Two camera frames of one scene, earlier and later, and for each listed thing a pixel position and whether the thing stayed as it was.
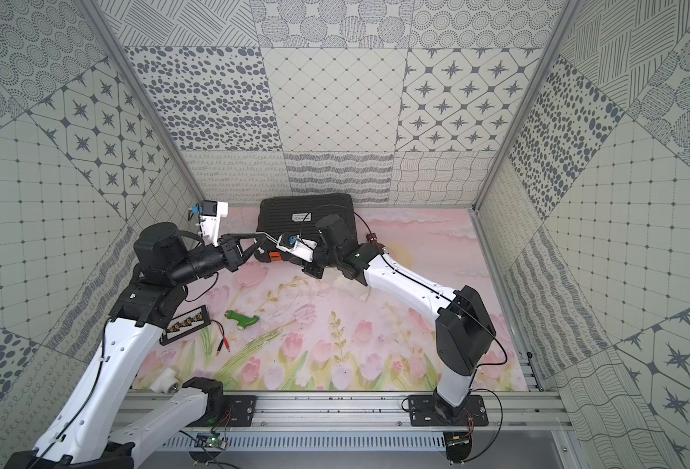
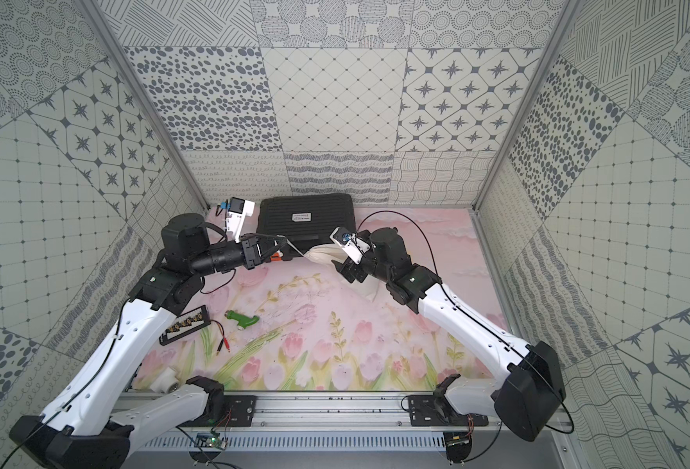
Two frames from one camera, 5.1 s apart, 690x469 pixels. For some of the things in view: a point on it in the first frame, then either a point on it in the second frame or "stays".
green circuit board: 210,440 stays
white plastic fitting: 166,382 stays
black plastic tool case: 298,215 stays
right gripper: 316,272 → 353,270
